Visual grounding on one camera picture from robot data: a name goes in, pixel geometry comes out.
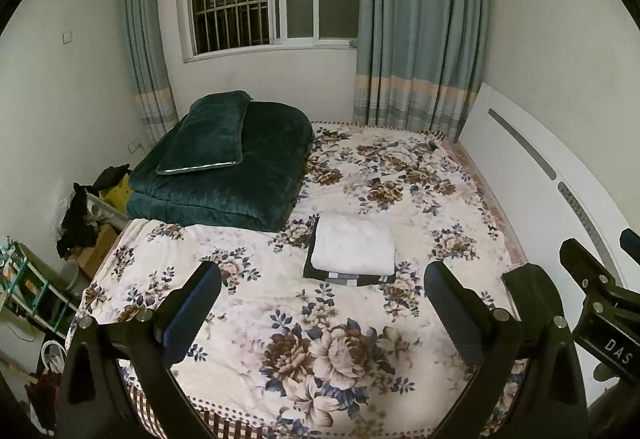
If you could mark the narrow blue-grey curtain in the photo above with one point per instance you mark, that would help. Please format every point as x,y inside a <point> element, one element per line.
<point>145,44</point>

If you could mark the white wall switch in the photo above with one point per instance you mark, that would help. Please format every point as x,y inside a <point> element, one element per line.
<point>67,37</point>

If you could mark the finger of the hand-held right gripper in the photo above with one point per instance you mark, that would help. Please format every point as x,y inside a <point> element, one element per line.
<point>582,259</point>
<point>631,241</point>

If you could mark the teal shelf rack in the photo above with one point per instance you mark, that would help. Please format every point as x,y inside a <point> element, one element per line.
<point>35,289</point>

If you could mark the dark green folded quilt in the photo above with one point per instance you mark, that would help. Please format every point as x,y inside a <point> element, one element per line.
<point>270,159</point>

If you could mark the wide blue-grey curtain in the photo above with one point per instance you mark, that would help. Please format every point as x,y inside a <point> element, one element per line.
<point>420,19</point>

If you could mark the grey plastic bucket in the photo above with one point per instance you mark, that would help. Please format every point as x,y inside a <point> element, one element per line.
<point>70,276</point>

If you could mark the floral bedsheet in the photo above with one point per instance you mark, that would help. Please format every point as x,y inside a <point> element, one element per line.
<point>250,299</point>

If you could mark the dark green pillow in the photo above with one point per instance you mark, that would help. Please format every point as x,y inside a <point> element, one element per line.
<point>205,134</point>

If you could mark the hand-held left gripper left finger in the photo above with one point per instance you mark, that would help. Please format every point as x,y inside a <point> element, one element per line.
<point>192,314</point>

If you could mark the white bed headboard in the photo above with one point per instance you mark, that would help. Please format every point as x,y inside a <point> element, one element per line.
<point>505,139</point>

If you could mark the white wall outlet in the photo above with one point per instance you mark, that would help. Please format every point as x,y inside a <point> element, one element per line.
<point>134,147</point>

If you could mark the black grey striped folded sweater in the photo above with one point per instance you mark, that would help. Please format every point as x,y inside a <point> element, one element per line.
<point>340,280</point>

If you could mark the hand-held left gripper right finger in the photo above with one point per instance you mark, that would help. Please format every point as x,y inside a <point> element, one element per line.
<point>452,319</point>

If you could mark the white knit sweater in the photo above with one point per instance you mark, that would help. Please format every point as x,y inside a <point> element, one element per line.
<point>352,244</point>

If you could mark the dark red bag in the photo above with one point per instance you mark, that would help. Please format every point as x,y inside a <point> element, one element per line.
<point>45,391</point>

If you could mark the clear plastic bin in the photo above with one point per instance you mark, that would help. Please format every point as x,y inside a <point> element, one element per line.
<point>102,210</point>

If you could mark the black garment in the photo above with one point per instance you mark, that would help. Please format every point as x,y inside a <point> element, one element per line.
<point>77,219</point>
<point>112,176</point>

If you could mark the cardboard box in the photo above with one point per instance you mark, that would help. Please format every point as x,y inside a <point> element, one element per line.
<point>97,246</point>

